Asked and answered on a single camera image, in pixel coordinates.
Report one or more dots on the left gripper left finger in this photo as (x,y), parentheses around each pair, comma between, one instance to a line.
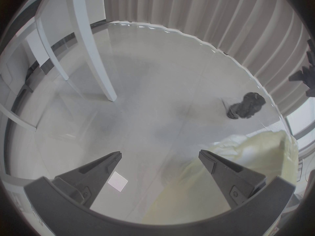
(93,178)

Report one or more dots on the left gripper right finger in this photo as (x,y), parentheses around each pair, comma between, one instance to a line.
(228,181)

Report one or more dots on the white trash bin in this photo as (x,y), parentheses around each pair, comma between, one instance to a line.
(177,203)

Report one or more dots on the beige curtain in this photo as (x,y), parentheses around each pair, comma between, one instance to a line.
(209,13)

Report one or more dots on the crumpled black plastic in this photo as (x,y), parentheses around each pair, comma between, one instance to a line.
(248,104)

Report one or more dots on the yellow plastic bag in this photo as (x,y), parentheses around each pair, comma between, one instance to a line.
(260,151)

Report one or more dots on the grey and white chair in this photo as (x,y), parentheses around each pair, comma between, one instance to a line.
(83,33)

